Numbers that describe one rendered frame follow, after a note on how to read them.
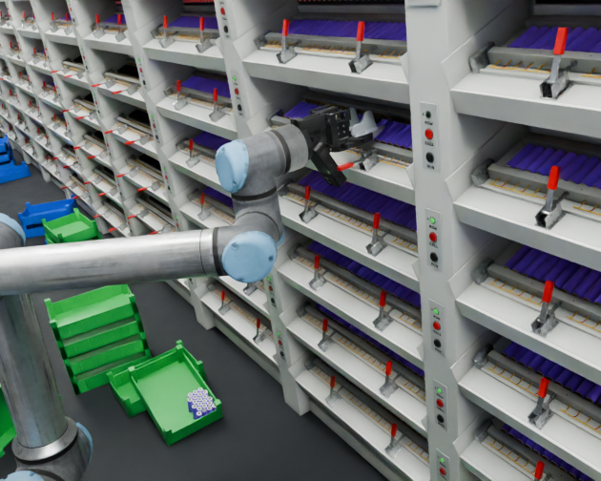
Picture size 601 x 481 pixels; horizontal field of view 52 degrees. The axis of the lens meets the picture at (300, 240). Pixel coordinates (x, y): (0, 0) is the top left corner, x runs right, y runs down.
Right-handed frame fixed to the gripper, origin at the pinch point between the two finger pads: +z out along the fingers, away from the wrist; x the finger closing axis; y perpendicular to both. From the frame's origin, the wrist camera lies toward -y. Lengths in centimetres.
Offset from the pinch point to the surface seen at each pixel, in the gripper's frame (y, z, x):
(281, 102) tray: 0.8, 1.6, 39.4
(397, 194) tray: -8.9, -7.6, -14.7
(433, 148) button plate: 3.1, -8.8, -26.5
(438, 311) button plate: -30.7, -9.0, -26.2
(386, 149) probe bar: -1.9, -3.8, -8.0
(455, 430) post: -59, -9, -30
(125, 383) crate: -101, -48, 99
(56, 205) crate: -90, -20, 295
